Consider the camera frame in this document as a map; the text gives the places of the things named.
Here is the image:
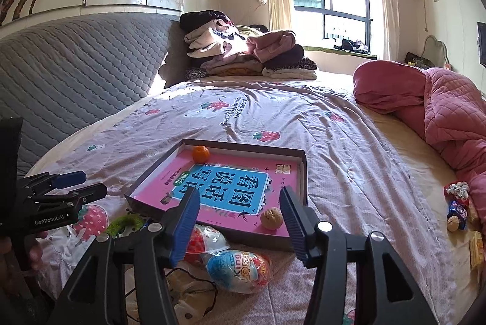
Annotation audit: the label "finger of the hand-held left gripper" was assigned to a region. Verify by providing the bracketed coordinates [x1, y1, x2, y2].
[35, 183, 108, 214]
[25, 170, 87, 196]

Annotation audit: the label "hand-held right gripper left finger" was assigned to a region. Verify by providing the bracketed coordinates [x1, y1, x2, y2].
[53, 187, 201, 325]

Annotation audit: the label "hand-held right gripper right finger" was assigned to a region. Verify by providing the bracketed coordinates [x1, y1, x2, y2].
[279, 186, 443, 325]

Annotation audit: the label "green fuzzy scrunchie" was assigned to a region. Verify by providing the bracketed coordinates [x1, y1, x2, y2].
[104, 214, 147, 239]

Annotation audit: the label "shallow cardboard box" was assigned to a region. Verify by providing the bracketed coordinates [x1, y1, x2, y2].
[125, 138, 307, 253]

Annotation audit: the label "blue toy egg pack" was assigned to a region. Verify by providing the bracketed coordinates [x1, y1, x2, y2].
[203, 250, 273, 293]

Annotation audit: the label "pale fabric pouch black string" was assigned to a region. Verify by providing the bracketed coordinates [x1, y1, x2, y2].
[125, 260, 219, 325]

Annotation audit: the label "person's left hand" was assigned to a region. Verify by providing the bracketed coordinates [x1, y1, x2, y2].
[29, 233, 45, 271]

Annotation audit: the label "large walnut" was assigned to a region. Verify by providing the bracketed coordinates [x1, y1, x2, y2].
[260, 208, 283, 231]

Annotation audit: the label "red toy egg pack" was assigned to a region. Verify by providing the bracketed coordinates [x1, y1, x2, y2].
[185, 224, 231, 265]

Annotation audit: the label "pink and blue book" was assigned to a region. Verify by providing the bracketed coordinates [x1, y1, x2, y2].
[135, 152, 302, 238]

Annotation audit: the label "orange mandarin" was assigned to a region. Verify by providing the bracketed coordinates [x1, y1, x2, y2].
[191, 145, 211, 164]

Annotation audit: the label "grey quilted headboard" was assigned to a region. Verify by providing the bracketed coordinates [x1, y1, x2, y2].
[0, 11, 181, 177]

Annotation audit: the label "strawberry printed bed sheet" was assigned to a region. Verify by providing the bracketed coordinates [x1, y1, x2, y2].
[36, 82, 456, 325]

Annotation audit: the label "beige bed sheet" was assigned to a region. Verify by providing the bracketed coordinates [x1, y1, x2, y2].
[304, 51, 486, 325]

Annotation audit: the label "green windowsill mat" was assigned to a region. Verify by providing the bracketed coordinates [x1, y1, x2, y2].
[304, 46, 378, 60]

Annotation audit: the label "pile of folded clothes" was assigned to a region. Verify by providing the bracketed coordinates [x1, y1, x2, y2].
[179, 9, 317, 80]

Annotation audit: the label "pink quilted blanket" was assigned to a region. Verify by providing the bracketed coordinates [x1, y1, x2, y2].
[353, 60, 486, 234]

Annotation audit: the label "yellow snack packet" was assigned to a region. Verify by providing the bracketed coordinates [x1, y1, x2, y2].
[469, 231, 486, 270]

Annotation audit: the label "dark clothes on windowsill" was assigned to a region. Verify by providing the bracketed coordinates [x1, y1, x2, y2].
[334, 38, 371, 54]

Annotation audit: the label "black television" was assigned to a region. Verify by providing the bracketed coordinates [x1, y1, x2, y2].
[477, 21, 486, 66]

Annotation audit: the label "white heart-shaped frame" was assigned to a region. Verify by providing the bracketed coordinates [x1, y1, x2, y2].
[421, 34, 450, 69]

